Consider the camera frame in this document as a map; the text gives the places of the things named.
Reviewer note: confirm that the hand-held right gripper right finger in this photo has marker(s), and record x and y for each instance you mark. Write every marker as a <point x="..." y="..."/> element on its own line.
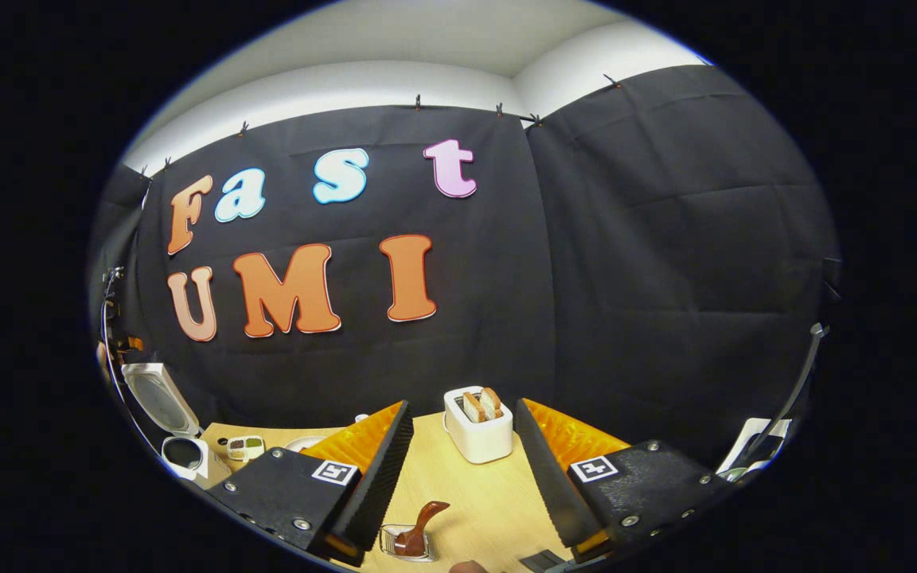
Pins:
<point x="546" y="477"/>

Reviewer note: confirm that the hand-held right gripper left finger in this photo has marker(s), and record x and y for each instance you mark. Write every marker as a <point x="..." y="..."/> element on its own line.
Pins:
<point x="379" y="477"/>

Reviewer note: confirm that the brown wooden spoon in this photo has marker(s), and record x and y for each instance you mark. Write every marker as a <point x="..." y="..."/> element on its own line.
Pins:
<point x="419" y="525"/>

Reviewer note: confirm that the white rice cooker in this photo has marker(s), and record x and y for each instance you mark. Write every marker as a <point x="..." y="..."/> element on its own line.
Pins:
<point x="160" y="398"/>

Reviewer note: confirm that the white toaster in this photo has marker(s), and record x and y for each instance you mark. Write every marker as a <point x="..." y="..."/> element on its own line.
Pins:
<point x="478" y="442"/>

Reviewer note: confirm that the white round plate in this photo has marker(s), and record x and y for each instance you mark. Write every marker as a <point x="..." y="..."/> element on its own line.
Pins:
<point x="303" y="442"/>

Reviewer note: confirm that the toast slice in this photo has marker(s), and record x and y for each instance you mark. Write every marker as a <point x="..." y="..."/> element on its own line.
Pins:
<point x="474" y="407"/>
<point x="492" y="403"/>

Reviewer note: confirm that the white divided condiment dish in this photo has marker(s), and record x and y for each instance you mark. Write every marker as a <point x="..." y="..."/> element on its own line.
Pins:
<point x="245" y="448"/>

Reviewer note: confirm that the black backdrop cloth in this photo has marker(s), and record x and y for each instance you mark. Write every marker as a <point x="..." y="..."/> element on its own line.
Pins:
<point x="626" y="239"/>

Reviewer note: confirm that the grey metal pole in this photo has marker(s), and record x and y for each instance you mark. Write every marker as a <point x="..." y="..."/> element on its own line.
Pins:
<point x="801" y="374"/>

